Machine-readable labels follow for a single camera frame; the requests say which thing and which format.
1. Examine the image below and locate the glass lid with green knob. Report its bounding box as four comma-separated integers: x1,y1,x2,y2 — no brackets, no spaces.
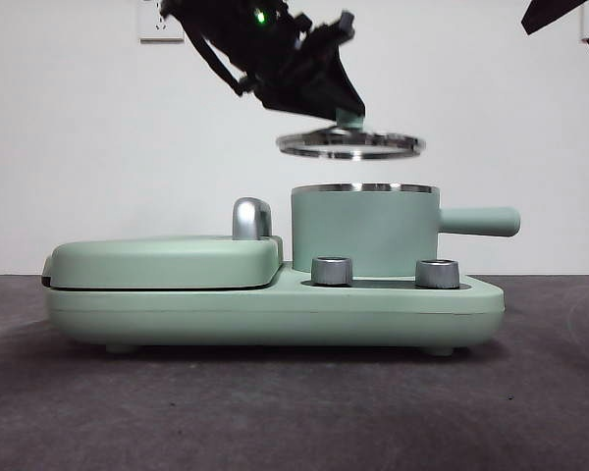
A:
276,110,427,162

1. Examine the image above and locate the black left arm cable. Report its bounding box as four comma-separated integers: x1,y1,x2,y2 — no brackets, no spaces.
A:
181,22,250,98

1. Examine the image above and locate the chrome griddle cover handle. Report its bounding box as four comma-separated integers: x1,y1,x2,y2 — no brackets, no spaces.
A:
232,197,276,242

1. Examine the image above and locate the mint green pot with handle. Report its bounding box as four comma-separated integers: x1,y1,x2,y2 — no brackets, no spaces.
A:
291,182,523,276

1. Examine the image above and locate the mint green breakfast machine base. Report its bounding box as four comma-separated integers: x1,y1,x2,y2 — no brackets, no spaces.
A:
46,259,507,355

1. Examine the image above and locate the silver control knob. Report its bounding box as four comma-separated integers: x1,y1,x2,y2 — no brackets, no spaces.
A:
415,258,460,289
311,255,353,287

